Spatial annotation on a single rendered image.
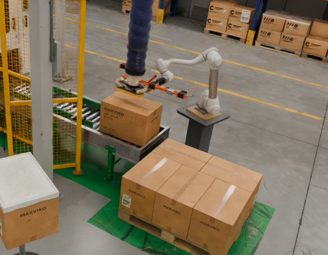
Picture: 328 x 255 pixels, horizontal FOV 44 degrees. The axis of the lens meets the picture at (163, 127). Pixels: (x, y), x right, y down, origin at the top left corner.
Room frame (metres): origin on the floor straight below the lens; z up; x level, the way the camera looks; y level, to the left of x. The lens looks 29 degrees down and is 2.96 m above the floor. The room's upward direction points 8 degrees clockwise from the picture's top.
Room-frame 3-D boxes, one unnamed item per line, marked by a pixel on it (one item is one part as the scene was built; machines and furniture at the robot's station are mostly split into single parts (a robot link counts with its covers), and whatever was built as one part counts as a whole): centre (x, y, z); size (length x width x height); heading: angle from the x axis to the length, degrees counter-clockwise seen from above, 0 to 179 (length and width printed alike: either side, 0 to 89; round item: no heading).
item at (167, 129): (4.06, 0.08, 0.58); 0.70 x 0.03 x 0.06; 155
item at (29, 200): (2.45, 1.05, 0.82); 0.60 x 0.40 x 0.40; 40
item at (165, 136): (4.05, 0.08, 0.47); 0.70 x 0.03 x 0.15; 155
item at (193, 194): (3.50, -0.40, 0.34); 1.20 x 1.00 x 0.40; 65
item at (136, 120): (4.19, 0.40, 0.75); 0.60 x 0.40 x 0.40; 69
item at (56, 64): (3.53, 1.14, 1.62); 0.20 x 0.05 x 0.30; 65
